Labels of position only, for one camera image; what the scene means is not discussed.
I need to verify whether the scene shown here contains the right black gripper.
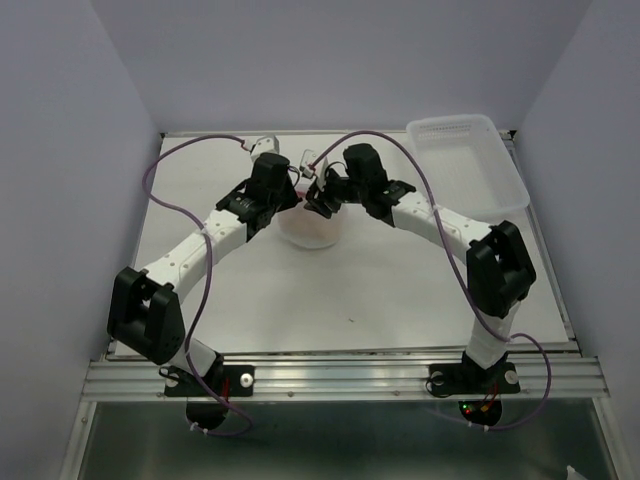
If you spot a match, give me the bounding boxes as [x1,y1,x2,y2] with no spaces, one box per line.
[301,169,366,220]

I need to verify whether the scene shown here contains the white mesh laundry bag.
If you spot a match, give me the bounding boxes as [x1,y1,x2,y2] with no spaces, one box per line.
[276,184,348,250]

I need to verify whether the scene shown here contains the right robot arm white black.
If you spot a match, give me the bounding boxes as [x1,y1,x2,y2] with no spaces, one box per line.
[301,144,536,397]

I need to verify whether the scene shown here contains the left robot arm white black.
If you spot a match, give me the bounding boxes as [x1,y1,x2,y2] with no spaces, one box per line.
[107,153,300,394]

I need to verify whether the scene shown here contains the white plastic basket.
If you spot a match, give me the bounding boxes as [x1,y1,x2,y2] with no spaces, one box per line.
[406,114,530,220]

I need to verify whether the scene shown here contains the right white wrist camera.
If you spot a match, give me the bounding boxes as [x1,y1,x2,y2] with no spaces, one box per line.
[298,149,329,182]

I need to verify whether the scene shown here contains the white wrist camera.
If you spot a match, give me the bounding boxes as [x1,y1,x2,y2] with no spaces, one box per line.
[249,135,280,162]
[298,149,329,182]

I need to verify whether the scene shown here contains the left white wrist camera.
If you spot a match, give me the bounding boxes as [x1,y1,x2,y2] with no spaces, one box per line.
[249,135,280,162]

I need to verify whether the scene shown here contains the aluminium frame rail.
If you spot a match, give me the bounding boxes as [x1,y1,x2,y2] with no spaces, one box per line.
[81,341,610,403]

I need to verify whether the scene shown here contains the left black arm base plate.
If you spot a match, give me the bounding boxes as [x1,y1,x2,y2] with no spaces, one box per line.
[159,364,255,399]

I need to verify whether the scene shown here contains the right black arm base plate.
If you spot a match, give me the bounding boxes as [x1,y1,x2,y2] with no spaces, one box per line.
[426,362,521,397]

